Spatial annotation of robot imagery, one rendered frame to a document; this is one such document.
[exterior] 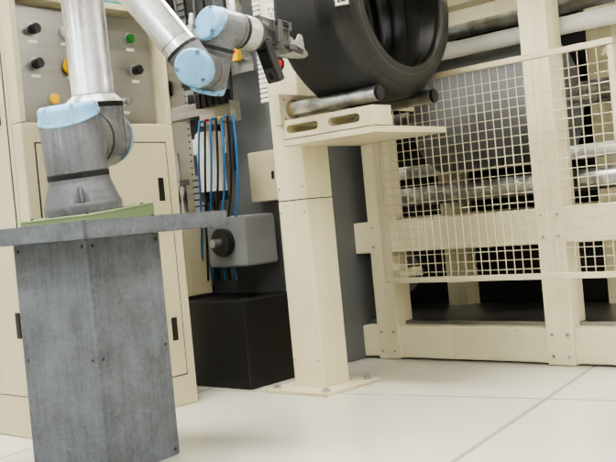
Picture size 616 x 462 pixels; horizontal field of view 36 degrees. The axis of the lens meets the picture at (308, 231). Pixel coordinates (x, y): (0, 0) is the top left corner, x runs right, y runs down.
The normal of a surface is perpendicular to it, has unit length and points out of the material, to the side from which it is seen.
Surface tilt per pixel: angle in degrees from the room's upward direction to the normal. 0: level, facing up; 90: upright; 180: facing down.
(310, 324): 90
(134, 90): 90
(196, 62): 98
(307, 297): 90
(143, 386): 90
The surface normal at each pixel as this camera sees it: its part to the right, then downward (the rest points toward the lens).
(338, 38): -0.33, 0.47
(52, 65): 0.74, -0.06
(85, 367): -0.53, 0.07
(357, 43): 0.13, 0.41
